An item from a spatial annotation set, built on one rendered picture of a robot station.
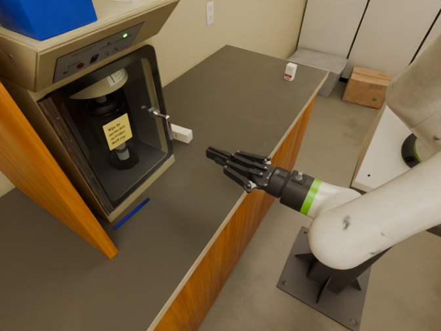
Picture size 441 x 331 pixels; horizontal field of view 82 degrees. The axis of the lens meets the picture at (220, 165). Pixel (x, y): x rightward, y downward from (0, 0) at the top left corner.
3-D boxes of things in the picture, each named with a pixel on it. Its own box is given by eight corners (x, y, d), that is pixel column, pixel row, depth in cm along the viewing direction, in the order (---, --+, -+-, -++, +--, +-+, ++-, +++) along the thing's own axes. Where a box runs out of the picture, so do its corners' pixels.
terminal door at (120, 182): (107, 213, 77) (37, 98, 47) (172, 153, 94) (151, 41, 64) (109, 215, 76) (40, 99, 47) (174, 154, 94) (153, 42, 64)
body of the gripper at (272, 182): (294, 165, 64) (261, 152, 68) (281, 187, 59) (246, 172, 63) (289, 183, 70) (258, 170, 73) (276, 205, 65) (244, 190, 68)
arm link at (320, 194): (357, 229, 64) (378, 193, 60) (356, 257, 53) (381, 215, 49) (304, 205, 69) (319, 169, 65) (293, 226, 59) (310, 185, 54)
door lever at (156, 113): (163, 132, 82) (157, 136, 81) (157, 107, 75) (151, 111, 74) (176, 138, 80) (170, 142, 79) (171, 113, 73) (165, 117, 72)
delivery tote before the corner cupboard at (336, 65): (281, 85, 315) (286, 59, 291) (294, 71, 339) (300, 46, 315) (329, 100, 292) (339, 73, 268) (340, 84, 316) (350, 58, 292)
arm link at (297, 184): (296, 220, 64) (308, 195, 69) (307, 192, 55) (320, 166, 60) (273, 209, 66) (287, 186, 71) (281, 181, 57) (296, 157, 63)
